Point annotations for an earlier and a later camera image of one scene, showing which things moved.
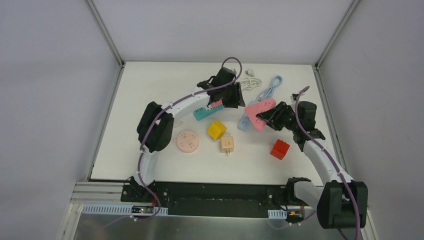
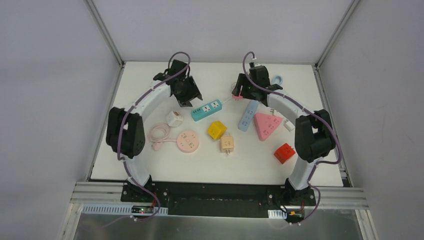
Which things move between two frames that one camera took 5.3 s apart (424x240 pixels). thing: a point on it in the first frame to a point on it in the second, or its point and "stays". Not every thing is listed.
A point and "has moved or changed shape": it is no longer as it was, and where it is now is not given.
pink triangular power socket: x=252 y=110 has moved or changed shape
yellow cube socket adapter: x=216 y=129 stays
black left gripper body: x=227 y=100 to x=188 y=91
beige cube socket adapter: x=227 y=144 stays
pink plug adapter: x=217 y=104 has moved or changed shape
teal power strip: x=200 y=113 stays
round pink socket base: x=187 y=141 stays
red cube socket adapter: x=279 y=149 has moved or changed shape
